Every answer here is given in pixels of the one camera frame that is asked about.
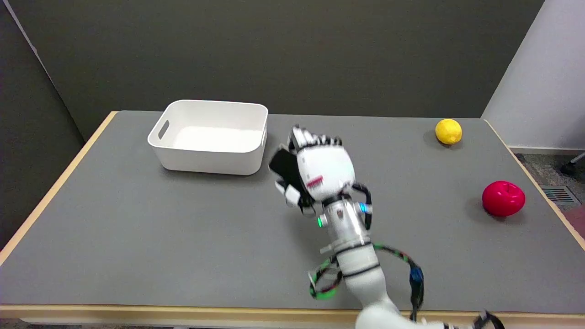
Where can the yellow lemon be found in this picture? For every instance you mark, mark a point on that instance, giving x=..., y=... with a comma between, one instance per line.
x=448, y=131

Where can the red apple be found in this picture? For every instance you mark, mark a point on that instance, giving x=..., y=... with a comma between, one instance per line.
x=503, y=198

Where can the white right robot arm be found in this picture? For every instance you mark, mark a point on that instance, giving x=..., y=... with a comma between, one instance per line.
x=352, y=246

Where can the white plastic container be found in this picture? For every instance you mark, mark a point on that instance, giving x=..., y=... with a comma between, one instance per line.
x=211, y=137

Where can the black chalkboard eraser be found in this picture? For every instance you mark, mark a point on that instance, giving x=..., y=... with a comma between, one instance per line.
x=285, y=167

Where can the floor vent grille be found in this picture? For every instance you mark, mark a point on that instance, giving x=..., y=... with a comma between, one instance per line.
x=558, y=195

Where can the black chair leg caster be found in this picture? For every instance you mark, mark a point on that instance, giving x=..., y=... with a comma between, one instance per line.
x=573, y=164

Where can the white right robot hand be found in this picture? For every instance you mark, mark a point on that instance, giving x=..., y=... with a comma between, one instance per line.
x=324, y=167

